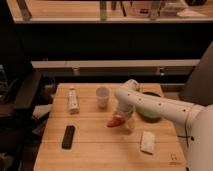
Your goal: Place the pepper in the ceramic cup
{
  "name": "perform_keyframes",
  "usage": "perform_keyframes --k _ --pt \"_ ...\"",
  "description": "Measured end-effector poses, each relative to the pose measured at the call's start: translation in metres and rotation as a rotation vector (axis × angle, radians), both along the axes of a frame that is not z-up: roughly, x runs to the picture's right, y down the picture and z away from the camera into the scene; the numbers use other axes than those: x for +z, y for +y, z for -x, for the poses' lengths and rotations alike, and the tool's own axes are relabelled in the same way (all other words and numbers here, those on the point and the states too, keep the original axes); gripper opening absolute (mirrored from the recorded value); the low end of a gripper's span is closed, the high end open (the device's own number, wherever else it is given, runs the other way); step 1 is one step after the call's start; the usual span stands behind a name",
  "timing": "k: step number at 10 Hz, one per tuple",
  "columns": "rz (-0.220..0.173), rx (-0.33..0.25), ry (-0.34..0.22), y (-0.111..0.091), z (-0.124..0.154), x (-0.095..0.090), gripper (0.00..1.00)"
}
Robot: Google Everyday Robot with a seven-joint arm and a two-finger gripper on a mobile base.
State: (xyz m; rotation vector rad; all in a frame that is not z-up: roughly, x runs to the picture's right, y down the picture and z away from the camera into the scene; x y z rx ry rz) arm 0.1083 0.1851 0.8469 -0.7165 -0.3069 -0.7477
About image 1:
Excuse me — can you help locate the white folded cloth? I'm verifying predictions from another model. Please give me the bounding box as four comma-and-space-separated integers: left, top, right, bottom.
140, 131, 155, 154

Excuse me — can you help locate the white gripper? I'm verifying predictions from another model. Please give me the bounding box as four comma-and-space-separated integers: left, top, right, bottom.
114, 102, 135, 130

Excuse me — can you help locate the green bowl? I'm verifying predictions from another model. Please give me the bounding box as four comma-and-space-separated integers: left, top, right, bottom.
135, 91, 165, 122

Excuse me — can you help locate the black chair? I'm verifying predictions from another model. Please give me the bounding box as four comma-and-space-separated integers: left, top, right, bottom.
0, 66, 50, 171

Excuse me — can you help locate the black remote control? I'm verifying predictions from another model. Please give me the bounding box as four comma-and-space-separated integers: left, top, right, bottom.
62, 125, 75, 149

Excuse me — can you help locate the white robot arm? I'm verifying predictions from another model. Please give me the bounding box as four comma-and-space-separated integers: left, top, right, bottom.
114, 80, 213, 171

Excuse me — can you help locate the white tube bottle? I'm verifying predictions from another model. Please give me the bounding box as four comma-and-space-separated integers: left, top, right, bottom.
68, 87, 79, 114

